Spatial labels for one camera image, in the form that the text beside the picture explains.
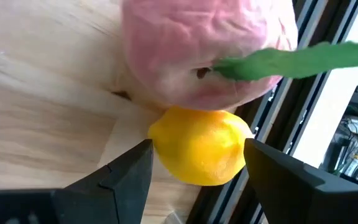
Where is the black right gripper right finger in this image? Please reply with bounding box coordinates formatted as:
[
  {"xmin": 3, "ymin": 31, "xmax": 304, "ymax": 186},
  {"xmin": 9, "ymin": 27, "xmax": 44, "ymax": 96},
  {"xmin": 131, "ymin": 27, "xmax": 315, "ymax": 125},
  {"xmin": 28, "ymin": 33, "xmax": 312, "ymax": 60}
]
[{"xmin": 244, "ymin": 138, "xmax": 358, "ymax": 224}]

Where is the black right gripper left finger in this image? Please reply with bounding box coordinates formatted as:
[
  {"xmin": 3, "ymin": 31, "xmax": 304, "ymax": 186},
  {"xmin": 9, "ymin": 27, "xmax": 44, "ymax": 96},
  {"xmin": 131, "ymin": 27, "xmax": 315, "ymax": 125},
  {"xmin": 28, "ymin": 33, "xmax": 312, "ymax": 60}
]
[{"xmin": 0, "ymin": 139, "xmax": 154, "ymax": 224}]

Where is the yellow lemon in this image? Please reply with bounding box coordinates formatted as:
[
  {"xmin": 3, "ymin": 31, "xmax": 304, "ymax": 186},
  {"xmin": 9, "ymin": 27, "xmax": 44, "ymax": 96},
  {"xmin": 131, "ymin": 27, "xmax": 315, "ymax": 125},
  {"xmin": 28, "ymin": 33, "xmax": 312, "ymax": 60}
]
[{"xmin": 147, "ymin": 106, "xmax": 254, "ymax": 187}]

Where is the pink peach with green leaf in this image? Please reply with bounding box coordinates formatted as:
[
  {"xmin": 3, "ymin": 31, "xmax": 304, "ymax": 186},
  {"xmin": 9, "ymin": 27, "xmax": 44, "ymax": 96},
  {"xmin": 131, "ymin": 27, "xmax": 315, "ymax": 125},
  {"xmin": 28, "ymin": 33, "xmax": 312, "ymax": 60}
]
[{"xmin": 116, "ymin": 0, "xmax": 358, "ymax": 112}]

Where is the equipment shelf with cables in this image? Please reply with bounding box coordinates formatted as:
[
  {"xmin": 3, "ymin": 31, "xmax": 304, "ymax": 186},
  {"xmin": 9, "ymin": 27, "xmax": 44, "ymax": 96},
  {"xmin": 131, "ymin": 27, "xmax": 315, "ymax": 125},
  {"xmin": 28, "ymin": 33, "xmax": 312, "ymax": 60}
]
[{"xmin": 320, "ymin": 86, "xmax": 358, "ymax": 188}]

